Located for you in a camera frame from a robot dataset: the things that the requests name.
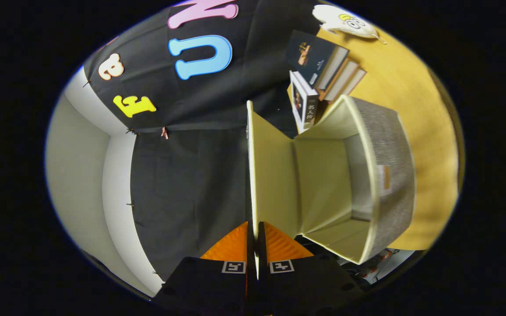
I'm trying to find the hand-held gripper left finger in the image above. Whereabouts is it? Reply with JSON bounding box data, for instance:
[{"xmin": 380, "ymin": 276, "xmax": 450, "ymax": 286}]
[{"xmin": 152, "ymin": 221, "xmax": 256, "ymax": 316}]

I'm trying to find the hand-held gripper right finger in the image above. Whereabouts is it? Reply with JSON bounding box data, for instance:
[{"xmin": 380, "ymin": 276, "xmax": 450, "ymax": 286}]
[{"xmin": 257, "ymin": 221, "xmax": 365, "ymax": 316}]

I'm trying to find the grey fabric storage box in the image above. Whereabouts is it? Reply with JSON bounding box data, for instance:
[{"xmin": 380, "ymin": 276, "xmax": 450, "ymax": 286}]
[{"xmin": 246, "ymin": 94, "xmax": 416, "ymax": 281}]

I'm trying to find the black backdrop cloth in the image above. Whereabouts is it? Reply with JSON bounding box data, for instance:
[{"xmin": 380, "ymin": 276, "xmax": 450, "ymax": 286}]
[{"xmin": 82, "ymin": 0, "xmax": 324, "ymax": 281}]

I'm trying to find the red and white item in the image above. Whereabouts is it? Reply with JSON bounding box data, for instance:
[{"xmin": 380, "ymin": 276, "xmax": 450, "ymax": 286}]
[{"xmin": 354, "ymin": 248, "xmax": 394, "ymax": 279}]

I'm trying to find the white cover book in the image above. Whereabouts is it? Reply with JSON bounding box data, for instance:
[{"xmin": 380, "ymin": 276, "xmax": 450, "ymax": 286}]
[{"xmin": 289, "ymin": 70, "xmax": 319, "ymax": 133}]

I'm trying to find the brown cover book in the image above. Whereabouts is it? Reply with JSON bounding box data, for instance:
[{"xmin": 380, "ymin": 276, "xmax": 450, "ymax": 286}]
[
  {"xmin": 317, "ymin": 59, "xmax": 360, "ymax": 101},
  {"xmin": 323, "ymin": 68, "xmax": 367, "ymax": 104}
]

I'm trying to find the dark blue book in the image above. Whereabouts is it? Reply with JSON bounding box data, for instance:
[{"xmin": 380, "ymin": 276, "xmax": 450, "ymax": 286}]
[{"xmin": 286, "ymin": 30, "xmax": 350, "ymax": 91}]

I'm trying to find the white plush toy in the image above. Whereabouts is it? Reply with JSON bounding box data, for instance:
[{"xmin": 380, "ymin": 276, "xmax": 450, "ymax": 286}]
[{"xmin": 312, "ymin": 4, "xmax": 387, "ymax": 44}]

